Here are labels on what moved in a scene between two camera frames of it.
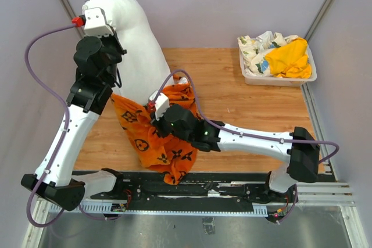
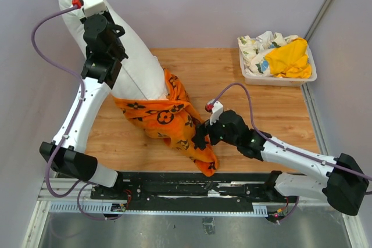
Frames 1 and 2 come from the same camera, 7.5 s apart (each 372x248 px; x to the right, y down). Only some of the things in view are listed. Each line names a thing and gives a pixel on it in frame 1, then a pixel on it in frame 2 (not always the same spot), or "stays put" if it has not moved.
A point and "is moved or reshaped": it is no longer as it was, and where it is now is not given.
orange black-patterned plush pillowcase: [151, 147] is moved or reshaped
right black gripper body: [164, 129] → [216, 134]
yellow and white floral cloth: [276, 55] stays put
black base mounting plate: [193, 187] stays put
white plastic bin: [252, 79] stays put
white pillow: [143, 69] is moved or reshaped
